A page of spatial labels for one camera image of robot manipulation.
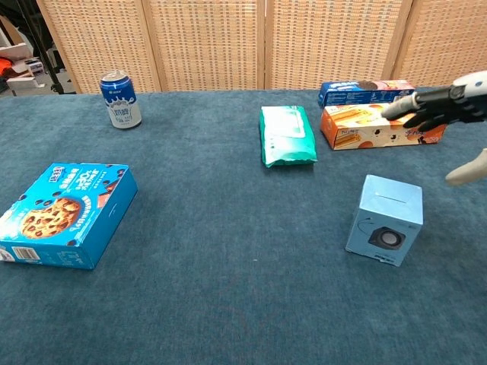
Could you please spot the black tripod stand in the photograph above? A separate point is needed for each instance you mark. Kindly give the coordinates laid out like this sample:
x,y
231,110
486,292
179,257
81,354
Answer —
x,y
43,49

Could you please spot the teal wet wipes pack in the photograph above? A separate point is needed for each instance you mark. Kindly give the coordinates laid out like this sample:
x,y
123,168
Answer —
x,y
287,135

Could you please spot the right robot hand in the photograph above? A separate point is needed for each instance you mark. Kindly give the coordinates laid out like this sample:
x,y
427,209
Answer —
x,y
441,108

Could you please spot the orange biscuit box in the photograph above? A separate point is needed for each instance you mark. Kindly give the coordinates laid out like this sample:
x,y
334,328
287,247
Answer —
x,y
380,127

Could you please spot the blue Oreo box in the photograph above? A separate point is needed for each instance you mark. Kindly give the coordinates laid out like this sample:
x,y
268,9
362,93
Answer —
x,y
361,91

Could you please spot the small blue speaker box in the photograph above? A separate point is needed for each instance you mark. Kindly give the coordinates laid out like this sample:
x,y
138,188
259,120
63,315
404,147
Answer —
x,y
388,220

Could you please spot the blue and white drink can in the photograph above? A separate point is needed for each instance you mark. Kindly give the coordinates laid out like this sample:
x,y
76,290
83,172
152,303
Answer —
x,y
120,100

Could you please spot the woven folding screen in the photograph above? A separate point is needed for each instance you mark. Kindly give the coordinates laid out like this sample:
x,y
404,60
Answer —
x,y
243,42

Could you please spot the blue cookie box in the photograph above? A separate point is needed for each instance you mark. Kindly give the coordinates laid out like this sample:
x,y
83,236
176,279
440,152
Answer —
x,y
62,214

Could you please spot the blue tablecloth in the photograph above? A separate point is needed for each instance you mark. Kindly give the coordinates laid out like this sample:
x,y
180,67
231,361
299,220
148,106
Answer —
x,y
228,235

